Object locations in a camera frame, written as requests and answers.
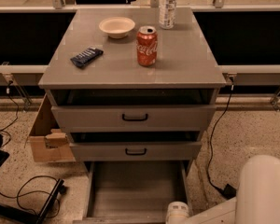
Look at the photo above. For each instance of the grey middle drawer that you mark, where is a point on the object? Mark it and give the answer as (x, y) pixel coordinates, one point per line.
(136, 151)

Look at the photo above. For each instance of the grey drawer cabinet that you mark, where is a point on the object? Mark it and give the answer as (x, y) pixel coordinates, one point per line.
(185, 73)

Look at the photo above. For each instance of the grey bottom drawer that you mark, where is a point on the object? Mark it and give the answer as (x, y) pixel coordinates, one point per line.
(133, 192)

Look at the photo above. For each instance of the cream paper bowl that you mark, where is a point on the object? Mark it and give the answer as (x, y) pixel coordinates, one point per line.
(117, 27)

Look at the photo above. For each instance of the grey top drawer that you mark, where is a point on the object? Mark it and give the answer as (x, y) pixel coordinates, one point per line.
(134, 118)

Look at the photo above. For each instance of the dark blue snack packet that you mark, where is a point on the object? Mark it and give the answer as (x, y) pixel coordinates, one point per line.
(85, 57)

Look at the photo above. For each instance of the clear plastic water bottle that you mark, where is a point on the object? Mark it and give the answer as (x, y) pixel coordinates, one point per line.
(167, 14)

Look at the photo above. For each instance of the red cola can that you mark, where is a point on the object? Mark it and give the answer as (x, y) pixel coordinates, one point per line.
(146, 45)

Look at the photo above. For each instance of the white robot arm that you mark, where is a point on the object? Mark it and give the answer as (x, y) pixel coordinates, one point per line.
(257, 199)

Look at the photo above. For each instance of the grey drawer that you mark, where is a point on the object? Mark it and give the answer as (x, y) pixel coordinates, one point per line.
(133, 192)
(134, 118)
(136, 151)

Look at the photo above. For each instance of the brown cardboard box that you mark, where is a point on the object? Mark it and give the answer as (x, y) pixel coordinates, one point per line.
(48, 143)

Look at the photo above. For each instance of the black metal floor stand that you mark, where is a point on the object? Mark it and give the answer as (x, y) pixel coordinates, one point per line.
(29, 215)

